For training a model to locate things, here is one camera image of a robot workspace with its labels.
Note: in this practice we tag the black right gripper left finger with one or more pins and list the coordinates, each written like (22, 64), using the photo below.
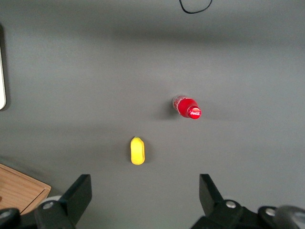
(76, 195)

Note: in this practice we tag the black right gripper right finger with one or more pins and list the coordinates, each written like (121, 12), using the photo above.
(212, 198)

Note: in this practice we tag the cream plastic tray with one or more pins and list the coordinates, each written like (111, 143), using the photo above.
(2, 71)

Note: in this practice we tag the wooden drawer cabinet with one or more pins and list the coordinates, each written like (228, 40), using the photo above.
(19, 188)

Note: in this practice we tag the yellow lemon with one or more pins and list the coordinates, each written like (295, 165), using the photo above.
(138, 151)

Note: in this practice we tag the red cola bottle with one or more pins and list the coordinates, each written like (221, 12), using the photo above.
(188, 108)

